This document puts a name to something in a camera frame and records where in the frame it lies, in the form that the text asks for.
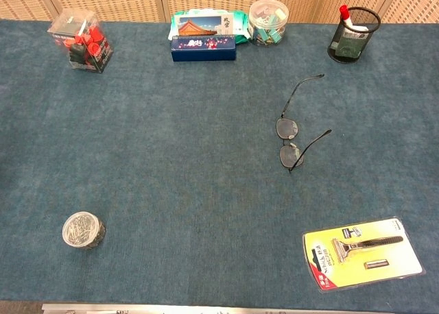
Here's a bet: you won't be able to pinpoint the red capped marker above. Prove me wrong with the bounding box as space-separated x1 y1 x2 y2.
338 4 354 29

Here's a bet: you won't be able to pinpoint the aluminium rail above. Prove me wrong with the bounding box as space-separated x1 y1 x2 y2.
40 302 395 314

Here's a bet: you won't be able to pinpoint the clear box of red pins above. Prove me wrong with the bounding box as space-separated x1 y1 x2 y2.
47 8 115 74

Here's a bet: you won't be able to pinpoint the clear jar of binder clips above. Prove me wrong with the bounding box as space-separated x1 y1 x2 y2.
248 0 290 47

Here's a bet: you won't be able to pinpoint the blue felt table cover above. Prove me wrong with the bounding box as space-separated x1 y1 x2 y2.
0 18 439 310

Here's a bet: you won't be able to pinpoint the green white wet wipes pack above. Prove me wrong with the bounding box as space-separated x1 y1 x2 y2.
167 8 251 46

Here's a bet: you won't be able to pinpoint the black mesh pen holder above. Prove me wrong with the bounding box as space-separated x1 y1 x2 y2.
327 6 381 64

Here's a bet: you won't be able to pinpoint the palace picture postcard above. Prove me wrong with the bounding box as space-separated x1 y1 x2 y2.
173 13 235 37

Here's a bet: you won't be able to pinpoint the yellow razor blister pack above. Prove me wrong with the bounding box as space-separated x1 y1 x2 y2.
301 216 426 293

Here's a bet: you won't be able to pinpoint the thin black metal eyeglasses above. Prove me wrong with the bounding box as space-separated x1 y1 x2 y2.
275 73 333 173

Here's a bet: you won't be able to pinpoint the round clear paper clip tub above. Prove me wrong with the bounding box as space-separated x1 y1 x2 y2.
61 210 106 250

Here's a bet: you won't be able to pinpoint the woven wicker folding screen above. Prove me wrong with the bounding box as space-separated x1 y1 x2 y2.
0 0 439 25

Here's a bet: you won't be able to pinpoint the dark blue rectangular box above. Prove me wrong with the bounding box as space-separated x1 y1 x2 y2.
170 34 237 62

